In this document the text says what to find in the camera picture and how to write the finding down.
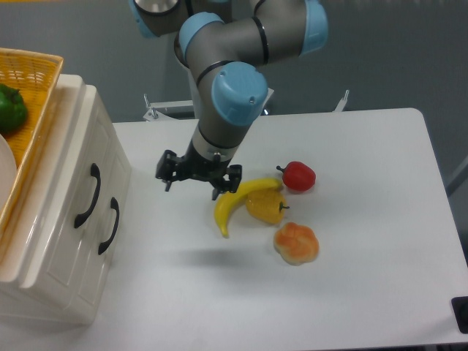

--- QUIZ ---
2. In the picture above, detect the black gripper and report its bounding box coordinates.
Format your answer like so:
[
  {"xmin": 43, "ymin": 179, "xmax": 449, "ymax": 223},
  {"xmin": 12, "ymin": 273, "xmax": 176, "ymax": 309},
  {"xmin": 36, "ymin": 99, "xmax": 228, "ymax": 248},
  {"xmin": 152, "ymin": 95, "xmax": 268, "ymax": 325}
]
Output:
[{"xmin": 155, "ymin": 144, "xmax": 243, "ymax": 200}]

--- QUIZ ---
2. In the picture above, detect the white drawer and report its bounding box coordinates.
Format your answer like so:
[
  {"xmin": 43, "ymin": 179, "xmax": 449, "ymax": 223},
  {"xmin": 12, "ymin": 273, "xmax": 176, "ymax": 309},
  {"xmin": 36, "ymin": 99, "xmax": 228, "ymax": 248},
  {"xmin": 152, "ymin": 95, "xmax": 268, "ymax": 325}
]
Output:
[
  {"xmin": 74, "ymin": 141, "xmax": 131, "ymax": 307},
  {"xmin": 46, "ymin": 86, "xmax": 116, "ymax": 289}
]

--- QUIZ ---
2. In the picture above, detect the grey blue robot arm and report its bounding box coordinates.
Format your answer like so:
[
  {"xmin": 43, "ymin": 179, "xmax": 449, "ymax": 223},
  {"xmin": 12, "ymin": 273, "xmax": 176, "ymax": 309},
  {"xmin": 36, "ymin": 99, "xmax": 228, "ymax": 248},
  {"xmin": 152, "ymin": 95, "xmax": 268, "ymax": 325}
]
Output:
[{"xmin": 129, "ymin": 1, "xmax": 328, "ymax": 195}]

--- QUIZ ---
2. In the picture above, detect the white drawer cabinet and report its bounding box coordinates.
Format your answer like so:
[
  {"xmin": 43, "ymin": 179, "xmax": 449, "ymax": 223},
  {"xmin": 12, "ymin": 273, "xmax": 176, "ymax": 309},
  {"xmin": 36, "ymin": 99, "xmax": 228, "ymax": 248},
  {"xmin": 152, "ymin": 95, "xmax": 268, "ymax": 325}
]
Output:
[{"xmin": 0, "ymin": 74, "xmax": 132, "ymax": 327}]

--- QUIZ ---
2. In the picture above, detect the yellow banana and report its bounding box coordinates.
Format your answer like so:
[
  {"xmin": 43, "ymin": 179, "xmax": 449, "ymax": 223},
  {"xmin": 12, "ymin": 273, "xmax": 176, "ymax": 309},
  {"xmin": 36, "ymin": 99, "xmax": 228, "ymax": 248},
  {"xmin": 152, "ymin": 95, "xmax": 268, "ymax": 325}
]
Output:
[{"xmin": 214, "ymin": 178, "xmax": 282, "ymax": 238}]

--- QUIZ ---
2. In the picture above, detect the yellow bell pepper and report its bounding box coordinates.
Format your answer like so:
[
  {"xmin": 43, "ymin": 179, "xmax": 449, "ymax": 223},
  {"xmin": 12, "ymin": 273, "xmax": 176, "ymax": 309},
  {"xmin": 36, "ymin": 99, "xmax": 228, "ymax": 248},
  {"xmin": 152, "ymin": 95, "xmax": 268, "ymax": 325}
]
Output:
[{"xmin": 245, "ymin": 189, "xmax": 290, "ymax": 224}]

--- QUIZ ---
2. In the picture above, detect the red bell pepper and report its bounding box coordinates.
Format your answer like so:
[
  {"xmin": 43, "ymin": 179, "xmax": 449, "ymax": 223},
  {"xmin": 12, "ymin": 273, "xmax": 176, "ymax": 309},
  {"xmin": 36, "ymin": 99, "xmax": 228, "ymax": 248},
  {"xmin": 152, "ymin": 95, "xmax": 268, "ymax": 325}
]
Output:
[{"xmin": 276, "ymin": 161, "xmax": 317, "ymax": 192}]

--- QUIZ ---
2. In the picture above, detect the orange bread roll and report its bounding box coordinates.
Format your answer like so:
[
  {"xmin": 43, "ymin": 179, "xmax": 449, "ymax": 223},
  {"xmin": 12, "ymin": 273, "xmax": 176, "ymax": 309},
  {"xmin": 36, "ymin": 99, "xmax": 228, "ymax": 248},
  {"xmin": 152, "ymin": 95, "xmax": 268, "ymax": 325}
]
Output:
[{"xmin": 273, "ymin": 222, "xmax": 320, "ymax": 265}]

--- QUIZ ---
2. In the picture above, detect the yellow woven basket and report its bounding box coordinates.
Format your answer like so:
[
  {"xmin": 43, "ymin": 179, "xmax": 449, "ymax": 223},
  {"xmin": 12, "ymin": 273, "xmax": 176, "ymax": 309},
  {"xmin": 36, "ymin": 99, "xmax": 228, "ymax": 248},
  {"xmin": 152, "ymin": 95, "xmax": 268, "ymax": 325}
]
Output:
[{"xmin": 1, "ymin": 48, "xmax": 64, "ymax": 232}]

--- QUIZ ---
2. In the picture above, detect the white plate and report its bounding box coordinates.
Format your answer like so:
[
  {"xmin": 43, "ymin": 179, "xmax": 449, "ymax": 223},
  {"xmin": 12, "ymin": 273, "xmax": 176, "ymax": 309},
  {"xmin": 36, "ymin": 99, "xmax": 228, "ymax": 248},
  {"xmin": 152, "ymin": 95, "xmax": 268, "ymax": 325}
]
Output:
[{"xmin": 0, "ymin": 136, "xmax": 17, "ymax": 209}]

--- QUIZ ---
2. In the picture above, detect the green bell pepper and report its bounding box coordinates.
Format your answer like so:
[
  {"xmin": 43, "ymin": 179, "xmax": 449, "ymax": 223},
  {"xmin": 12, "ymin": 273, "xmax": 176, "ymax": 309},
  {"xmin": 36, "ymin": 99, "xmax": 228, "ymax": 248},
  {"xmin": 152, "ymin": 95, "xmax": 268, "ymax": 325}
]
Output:
[{"xmin": 1, "ymin": 83, "xmax": 28, "ymax": 134}]

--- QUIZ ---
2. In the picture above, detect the black corner object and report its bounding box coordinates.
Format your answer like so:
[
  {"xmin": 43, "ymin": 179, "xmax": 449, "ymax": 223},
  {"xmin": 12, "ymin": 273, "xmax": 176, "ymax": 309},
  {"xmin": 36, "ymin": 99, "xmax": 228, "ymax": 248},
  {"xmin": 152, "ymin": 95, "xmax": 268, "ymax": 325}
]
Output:
[{"xmin": 451, "ymin": 296, "xmax": 468, "ymax": 334}]

